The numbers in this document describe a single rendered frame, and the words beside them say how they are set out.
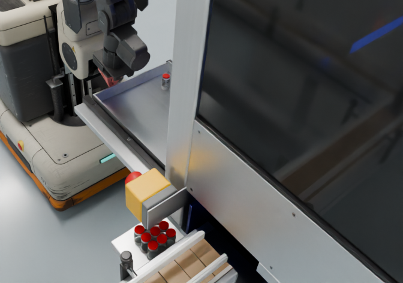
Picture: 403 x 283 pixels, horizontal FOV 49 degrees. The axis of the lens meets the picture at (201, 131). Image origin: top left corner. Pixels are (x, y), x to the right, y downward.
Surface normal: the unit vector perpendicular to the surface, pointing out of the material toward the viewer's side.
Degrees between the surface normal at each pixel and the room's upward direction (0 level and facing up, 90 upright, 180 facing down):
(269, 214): 90
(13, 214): 0
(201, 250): 0
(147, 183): 0
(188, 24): 90
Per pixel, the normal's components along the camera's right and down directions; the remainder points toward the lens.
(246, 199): -0.74, 0.42
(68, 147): 0.10, -0.70
